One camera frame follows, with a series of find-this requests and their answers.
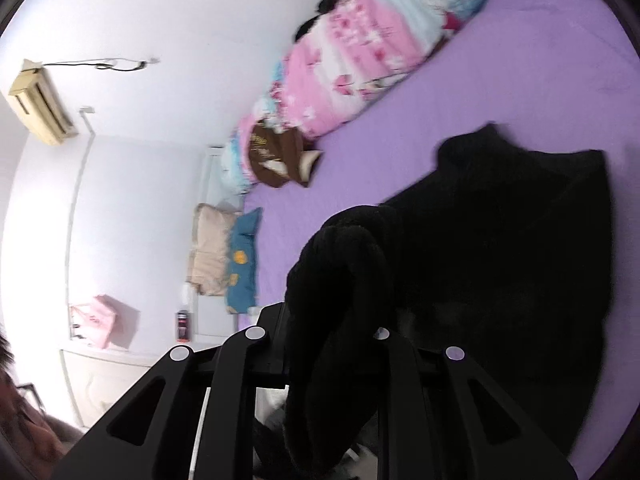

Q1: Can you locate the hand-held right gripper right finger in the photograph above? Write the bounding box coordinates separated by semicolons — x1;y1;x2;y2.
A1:
376;327;576;480

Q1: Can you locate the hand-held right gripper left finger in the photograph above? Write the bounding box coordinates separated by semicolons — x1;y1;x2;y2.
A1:
50;302;291;480

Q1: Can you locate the black fleece garment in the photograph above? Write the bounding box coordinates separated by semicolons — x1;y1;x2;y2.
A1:
252;122;616;480

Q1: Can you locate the blue pillow with orange prints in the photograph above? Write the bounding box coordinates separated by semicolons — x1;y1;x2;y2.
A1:
225;208;263;315

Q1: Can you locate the beige pillow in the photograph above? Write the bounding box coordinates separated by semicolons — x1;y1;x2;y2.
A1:
186;203;241;297

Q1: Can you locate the white cabinet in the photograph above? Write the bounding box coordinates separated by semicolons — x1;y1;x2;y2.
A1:
59;347;162;428

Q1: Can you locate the pink paper bag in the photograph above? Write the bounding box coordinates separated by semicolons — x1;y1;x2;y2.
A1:
69;294;118;350

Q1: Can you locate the brown printed cloth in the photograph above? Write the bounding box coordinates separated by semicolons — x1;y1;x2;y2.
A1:
248;119;323;188

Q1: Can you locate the person's head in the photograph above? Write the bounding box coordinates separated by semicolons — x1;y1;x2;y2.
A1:
0;335;86;480

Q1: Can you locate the light blue patterned pillow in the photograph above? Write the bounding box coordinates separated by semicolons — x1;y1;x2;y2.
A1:
220;0;516;196

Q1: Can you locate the purple bed sheet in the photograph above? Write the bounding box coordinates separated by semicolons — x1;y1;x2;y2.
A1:
215;0;640;480

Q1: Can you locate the white wall pipe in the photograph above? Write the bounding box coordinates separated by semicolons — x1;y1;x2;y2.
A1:
64;106;96;311

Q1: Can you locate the black wall cable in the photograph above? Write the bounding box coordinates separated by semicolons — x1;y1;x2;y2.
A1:
42;57;162;72

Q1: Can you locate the beige wall air conditioner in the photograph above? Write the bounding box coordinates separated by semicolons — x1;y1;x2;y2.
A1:
7;59;80;146

